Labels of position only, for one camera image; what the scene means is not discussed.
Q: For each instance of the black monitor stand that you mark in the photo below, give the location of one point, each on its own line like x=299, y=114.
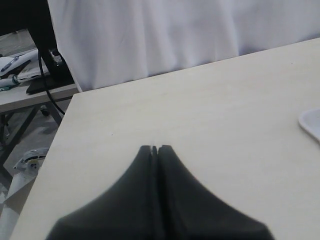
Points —
x=34, y=15

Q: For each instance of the blue pen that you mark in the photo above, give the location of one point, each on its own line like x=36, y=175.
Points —
x=7, y=62

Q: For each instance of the white square plastic tray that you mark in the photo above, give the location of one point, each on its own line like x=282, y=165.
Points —
x=309, y=121

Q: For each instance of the white papers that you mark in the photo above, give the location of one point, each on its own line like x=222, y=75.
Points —
x=24, y=69

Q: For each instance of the white device on floor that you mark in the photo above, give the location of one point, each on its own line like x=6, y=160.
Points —
x=32, y=160

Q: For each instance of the grey side table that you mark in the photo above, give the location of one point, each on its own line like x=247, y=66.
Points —
x=29, y=121

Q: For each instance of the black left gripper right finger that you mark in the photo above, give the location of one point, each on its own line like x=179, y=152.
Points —
x=192, y=212

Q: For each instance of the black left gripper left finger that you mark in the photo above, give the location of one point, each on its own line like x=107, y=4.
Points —
x=126, y=211

